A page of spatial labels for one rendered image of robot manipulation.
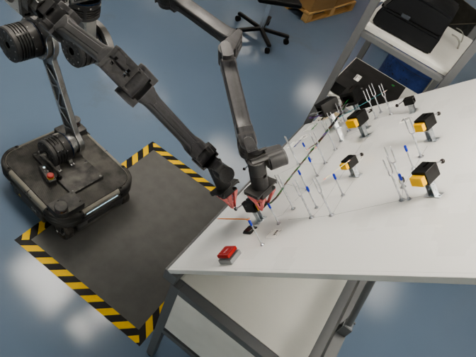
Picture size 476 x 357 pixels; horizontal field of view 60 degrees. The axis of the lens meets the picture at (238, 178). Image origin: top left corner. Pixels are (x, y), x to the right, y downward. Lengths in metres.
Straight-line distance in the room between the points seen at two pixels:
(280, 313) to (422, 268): 0.80
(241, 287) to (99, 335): 0.95
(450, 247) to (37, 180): 2.12
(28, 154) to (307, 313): 1.81
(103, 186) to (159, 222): 0.43
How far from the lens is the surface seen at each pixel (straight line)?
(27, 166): 2.64
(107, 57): 1.21
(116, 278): 2.50
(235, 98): 1.42
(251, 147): 1.31
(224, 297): 1.64
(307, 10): 5.39
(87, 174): 2.57
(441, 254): 1.03
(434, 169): 1.21
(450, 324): 3.27
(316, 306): 1.77
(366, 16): 2.07
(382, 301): 3.02
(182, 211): 2.79
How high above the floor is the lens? 2.24
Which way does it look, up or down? 47 degrees down
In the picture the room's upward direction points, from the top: 24 degrees clockwise
